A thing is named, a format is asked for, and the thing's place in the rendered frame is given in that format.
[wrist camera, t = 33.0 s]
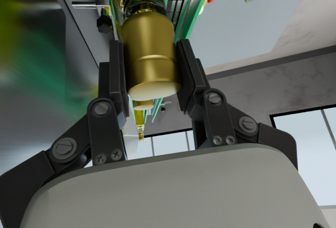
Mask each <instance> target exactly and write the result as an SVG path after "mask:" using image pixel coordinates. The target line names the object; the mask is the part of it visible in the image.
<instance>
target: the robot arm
mask: <svg viewBox="0 0 336 228"><path fill-rule="evenodd" d="M176 52H177V58H178V64H179V70H180V76H181V82H182V87H181V90H180V91H179V92H177V93H176V94H177V98H178V102H179V106H180V110H181V111H183V112H184V115H188V116H189V117H190V118H191V122H192V131H193V139H194V148H195V150H191V151H184V152H177V153H171V154H164V155H158V156H151V157H145V158H138V159H132V160H128V157H127V152H126V147H125V142H124V137H123V132H122V128H123V126H124V125H125V124H126V121H127V117H129V116H130V113H129V98H128V93H127V87H126V74H125V73H126V72H125V61H124V50H123V43H122V42H119V41H118V40H110V41H109V62H100V63H99V74H98V97H97V98H95V99H94V100H92V101H91V102H90V103H89V104H88V107H87V114H85V115H84V116H83V117H82V118H81V119H80V120H78V121H77V122H76V123H75V124H74V125H73V126H71V127H70V128H69V129H68V130H67V131H66V132H64V133H63V134H62V135H61V136H60V137H59V138H57V139H56V140H55V141H54V142H53V144H52V146H51V147H50V148H49V149H47V150H46V151H44V150H42V151H41V152H39V153H37V154H36V155H34V156H32V157H30V158H29V159H27V160H25V161H24V162H22V163H20V164H19V165H17V166H15V167H14V168H12V169H10V170H9V171H7V172H5V173H3V174H2V175H1V176H0V220H1V223H2V226H3V228H330V226H329V224H328V223H327V221H326V219H325V217H324V215H323V213H322V211H321V210H320V208H319V206H318V204H317V202H316V201H315V199H314V197H313V195H312V194H311V192H310V190H309V189H308V187H307V185H306V184H305V182H304V180H303V179H302V177H301V175H300V174H299V171H298V155H297V143H296V141H295V139H294V137H293V136H292V135H291V134H289V133H287V132H285V131H282V130H280V129H277V128H274V127H271V126H269V125H266V124H263V123H261V122H259V123H257V122H256V121H255V119H254V118H252V117H251V116H249V115H247V114H245V113H244V112H242V111H240V110H239V109H237V108H235V107H234V106H232V105H230V104H229V103H227V100H226V97H225V95H224V94H223V93H222V92H221V91H220V90H218V89H215V88H211V87H210V84H209V82H208V79H207V76H206V74H205V71H204V68H203V66H202V63H201V61H200V59H199V58H196V57H195V55H194V52H193V49H192V46H191V44H190V41H189V39H180V40H179V41H177V42H176ZM91 160H92V166H90V167H85V166H86V165H87V164H88V163H89V162H90V161H91ZM84 167H85V168H84Z"/></svg>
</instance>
